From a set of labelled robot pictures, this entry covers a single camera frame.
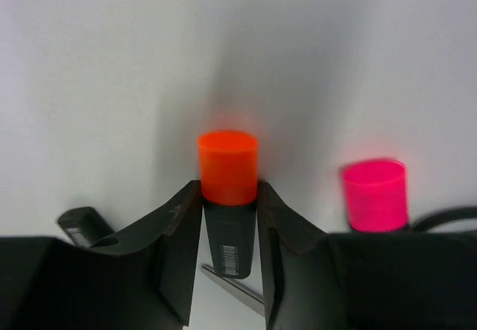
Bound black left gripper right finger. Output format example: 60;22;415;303
257;182;476;329

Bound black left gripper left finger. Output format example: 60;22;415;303
1;180;202;329

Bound black orange highlighter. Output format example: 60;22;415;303
198;130;259;279

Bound large black scissors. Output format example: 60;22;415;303
200;264;265;317

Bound black pink highlighter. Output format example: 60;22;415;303
340;158;409;233

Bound small black scissors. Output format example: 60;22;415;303
411;206;476;232

